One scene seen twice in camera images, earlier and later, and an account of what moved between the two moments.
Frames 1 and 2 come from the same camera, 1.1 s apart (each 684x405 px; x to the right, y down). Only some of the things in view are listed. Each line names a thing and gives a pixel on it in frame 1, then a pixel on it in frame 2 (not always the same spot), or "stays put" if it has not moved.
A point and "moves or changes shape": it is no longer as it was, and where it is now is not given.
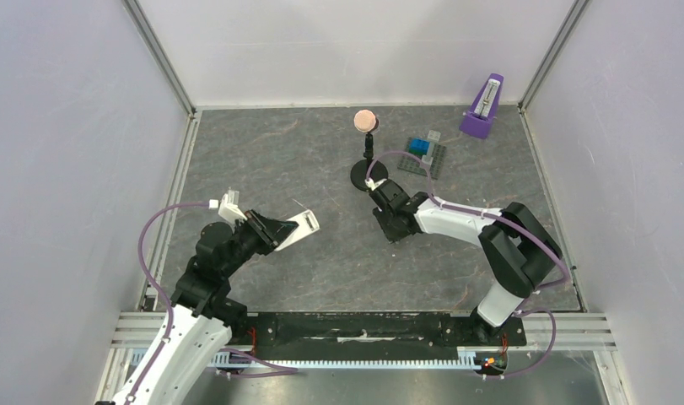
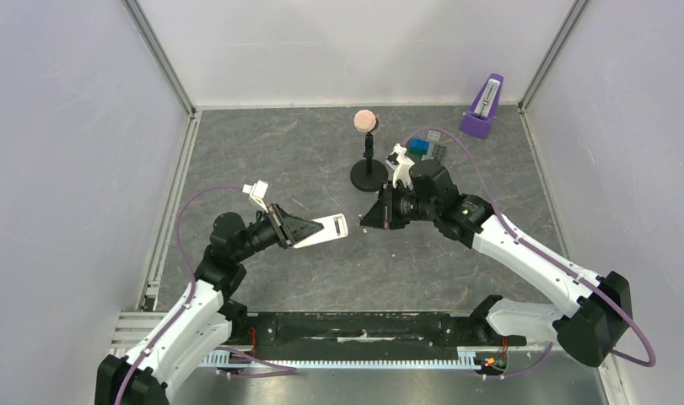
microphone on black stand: [367, 121] stays put
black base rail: [314, 337] stays put
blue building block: [418, 147] stays put
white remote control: [307, 224] moves or changes shape
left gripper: [271, 232] → [289, 229]
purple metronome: [478, 121] stays put
